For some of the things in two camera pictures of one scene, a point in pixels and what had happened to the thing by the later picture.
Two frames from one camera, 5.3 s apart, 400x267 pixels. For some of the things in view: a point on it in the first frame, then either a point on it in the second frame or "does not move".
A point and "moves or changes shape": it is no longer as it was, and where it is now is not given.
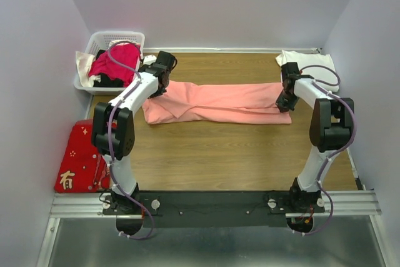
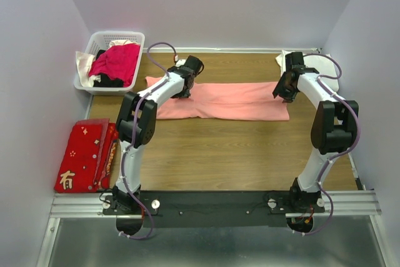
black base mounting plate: [212, 209] does not move
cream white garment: [84, 61] does not move
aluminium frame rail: [89, 206] does not move
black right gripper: [284, 107] to [288, 97]
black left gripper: [160, 92] to [182, 95]
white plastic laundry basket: [96, 41] does not move
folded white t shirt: [305, 60] does not move
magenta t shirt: [127, 54] does not move
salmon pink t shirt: [185, 102] moves or changes shape
